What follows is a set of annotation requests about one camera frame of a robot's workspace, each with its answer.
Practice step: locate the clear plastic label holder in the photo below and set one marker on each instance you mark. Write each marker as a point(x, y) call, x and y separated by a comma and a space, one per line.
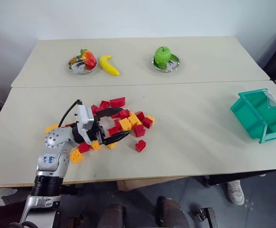
point(273, 102)

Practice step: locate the black table frame bar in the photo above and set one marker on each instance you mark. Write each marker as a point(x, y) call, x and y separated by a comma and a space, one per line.
point(232, 180)

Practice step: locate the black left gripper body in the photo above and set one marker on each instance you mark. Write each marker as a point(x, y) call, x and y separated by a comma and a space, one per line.
point(98, 133)

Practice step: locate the yellow toy banana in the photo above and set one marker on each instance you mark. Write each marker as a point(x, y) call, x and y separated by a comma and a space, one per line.
point(107, 64)

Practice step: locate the silver plate under strawberry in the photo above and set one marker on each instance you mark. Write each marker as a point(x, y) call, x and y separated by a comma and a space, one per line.
point(77, 69)

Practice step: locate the green toy apple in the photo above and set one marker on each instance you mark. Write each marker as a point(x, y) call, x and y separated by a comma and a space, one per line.
point(162, 55)

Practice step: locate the dark rounded shape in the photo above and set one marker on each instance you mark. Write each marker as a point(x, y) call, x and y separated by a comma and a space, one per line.
point(171, 213)
point(111, 217)

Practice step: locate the silver plate under apple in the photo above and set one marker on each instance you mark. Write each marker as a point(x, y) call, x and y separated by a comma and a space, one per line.
point(174, 64)

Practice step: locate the yellow building block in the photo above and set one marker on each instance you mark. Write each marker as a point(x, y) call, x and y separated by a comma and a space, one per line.
point(134, 118)
point(51, 128)
point(150, 117)
point(95, 146)
point(76, 156)
point(111, 145)
point(125, 124)

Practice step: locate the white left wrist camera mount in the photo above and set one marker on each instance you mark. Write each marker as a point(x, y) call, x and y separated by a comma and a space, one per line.
point(83, 116)

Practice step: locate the red toy strawberry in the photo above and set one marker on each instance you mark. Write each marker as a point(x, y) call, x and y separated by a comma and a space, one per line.
point(89, 58)

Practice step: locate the white sneaker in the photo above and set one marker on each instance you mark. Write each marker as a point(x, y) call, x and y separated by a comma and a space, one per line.
point(235, 192)

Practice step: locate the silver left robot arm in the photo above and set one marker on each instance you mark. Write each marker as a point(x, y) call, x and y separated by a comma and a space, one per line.
point(54, 139)

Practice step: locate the black caster wheel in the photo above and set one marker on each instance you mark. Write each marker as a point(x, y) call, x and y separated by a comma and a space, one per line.
point(203, 215)

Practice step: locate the brown cardboard box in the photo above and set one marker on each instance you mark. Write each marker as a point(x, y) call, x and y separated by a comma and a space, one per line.
point(147, 184)

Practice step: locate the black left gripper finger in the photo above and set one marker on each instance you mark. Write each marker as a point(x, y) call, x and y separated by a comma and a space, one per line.
point(109, 111)
point(117, 137)

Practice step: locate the teal plastic bin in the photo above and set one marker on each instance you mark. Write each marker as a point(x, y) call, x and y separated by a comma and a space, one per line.
point(251, 118)

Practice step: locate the large red building block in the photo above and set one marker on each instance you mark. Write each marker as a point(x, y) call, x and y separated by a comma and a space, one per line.
point(117, 102)

